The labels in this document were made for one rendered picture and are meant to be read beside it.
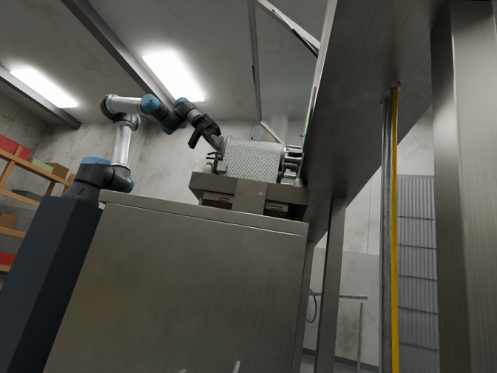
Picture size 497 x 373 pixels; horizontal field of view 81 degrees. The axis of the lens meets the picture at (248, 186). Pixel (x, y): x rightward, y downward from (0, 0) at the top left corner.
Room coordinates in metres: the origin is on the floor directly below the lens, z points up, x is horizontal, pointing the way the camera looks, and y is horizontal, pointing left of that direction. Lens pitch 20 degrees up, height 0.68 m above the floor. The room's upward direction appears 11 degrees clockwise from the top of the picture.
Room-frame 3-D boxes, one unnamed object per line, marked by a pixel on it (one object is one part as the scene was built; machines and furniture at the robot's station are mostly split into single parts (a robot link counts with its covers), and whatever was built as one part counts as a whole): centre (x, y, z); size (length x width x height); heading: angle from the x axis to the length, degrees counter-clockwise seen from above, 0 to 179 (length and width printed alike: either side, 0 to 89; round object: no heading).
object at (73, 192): (1.29, 0.72, 0.95); 0.15 x 0.15 x 0.10
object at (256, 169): (1.11, 0.01, 1.11); 0.23 x 0.01 x 0.18; 81
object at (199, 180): (0.99, -0.01, 1.00); 0.40 x 0.16 x 0.06; 81
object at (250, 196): (0.89, -0.01, 0.97); 0.10 x 0.03 x 0.11; 81
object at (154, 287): (2.11, -0.07, 0.43); 2.52 x 0.64 x 0.86; 171
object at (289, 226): (2.11, -0.05, 0.88); 2.52 x 0.66 x 0.04; 171
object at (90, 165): (1.30, 0.71, 1.07); 0.13 x 0.12 x 0.14; 150
